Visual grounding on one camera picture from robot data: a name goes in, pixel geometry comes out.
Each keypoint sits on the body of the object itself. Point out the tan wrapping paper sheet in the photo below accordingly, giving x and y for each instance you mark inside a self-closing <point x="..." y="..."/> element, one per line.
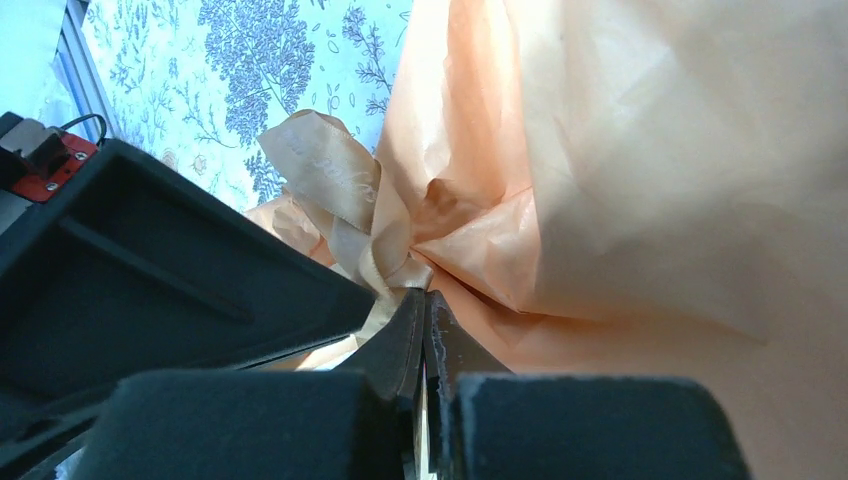
<point x="642" y="187"/>

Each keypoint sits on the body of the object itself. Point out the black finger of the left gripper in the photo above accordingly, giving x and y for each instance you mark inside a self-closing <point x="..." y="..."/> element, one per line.
<point x="129" y="267"/>

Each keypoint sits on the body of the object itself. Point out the floral patterned table mat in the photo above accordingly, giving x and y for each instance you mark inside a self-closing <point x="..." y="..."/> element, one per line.
<point x="194" y="83"/>

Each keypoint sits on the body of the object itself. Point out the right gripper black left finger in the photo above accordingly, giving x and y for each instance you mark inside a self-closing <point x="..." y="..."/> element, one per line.
<point x="389" y="368"/>

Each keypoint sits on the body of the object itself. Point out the tan ribbon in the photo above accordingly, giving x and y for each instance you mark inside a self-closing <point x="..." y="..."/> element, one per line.
<point x="339" y="208"/>

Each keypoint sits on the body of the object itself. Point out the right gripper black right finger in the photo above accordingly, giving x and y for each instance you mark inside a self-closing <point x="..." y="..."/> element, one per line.
<point x="449" y="350"/>

